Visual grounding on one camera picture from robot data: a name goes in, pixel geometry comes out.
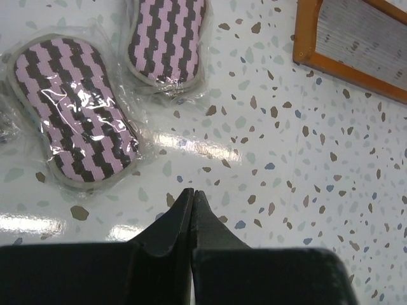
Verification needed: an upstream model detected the purple zigzag sponge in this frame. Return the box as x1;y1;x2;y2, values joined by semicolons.
124;1;210;97
5;25;146;190

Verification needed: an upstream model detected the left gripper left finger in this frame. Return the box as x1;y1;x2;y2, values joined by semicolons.
128;188;194;304

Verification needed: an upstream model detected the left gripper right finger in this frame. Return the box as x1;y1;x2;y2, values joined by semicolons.
191;191;254;304

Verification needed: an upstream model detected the clear sponge pack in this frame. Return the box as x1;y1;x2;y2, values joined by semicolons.
1;95;20;146

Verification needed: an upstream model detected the wooden shelf rack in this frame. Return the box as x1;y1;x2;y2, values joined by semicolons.
293;1;406;104

